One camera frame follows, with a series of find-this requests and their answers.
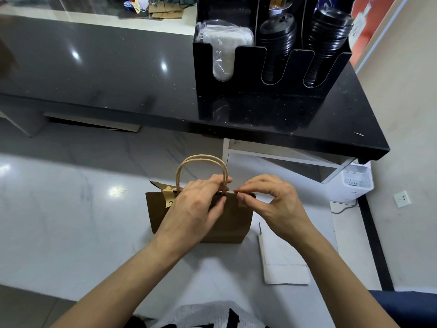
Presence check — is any person's right hand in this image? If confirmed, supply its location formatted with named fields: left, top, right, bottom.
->
left=234, top=174, right=316, bottom=247

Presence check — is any person's left hand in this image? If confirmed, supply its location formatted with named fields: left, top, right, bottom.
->
left=156, top=174, right=234, bottom=258

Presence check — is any brown paper bag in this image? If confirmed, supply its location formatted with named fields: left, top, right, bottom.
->
left=145, top=154, right=255, bottom=244

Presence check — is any stack of white paper sheets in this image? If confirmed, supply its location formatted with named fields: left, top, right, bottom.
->
left=257, top=222, right=312, bottom=286

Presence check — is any person's left forearm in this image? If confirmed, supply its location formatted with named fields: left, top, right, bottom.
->
left=51, top=237, right=200, bottom=328

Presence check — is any person's right forearm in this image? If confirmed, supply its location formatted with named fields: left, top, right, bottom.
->
left=294, top=225, right=400, bottom=328

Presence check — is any person's white shirt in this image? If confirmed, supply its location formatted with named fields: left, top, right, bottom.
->
left=152, top=300, right=269, bottom=328

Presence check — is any black acrylic organizer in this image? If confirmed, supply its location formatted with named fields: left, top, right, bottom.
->
left=193, top=0, right=354, bottom=128

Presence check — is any black body harness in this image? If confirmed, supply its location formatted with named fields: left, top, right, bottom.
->
left=126, top=308, right=274, bottom=328

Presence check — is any plastic wrapped white pack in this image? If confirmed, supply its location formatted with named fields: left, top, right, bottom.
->
left=195, top=20, right=255, bottom=83

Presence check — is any white support panel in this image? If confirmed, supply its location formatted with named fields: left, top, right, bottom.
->
left=0, top=94, right=47, bottom=138

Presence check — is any tan paper sleeve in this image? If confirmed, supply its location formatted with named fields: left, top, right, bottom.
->
left=268, top=0, right=292, bottom=15

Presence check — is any red banner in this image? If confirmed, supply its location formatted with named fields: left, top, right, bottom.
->
left=348, top=0, right=398, bottom=67

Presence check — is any white wall socket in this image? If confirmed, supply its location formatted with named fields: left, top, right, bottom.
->
left=395, top=190, right=412, bottom=208

